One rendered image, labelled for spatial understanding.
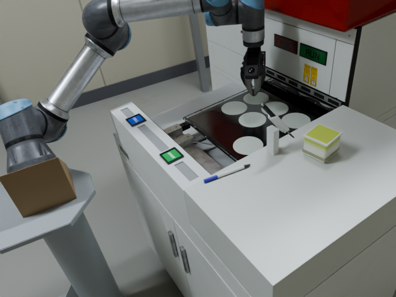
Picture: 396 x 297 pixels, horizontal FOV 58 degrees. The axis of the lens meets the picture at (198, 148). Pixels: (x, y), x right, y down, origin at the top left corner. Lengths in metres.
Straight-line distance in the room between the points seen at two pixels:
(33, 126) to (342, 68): 0.99
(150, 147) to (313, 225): 0.55
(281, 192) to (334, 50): 0.52
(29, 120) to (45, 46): 2.16
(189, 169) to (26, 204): 0.54
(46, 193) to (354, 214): 0.90
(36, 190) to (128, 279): 0.94
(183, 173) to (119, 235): 1.24
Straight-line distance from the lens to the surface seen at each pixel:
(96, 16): 1.19
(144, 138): 1.18
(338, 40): 1.22
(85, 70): 1.31
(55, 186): 1.22
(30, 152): 1.19
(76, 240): 1.38
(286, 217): 0.88
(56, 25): 3.32
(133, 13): 1.16
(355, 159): 1.06
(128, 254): 2.10
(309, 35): 1.30
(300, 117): 1.32
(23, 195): 1.23
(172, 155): 1.08
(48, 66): 3.42
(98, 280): 1.57
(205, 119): 1.33
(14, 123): 1.23
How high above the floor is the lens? 1.63
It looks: 38 degrees down
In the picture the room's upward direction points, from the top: 8 degrees counter-clockwise
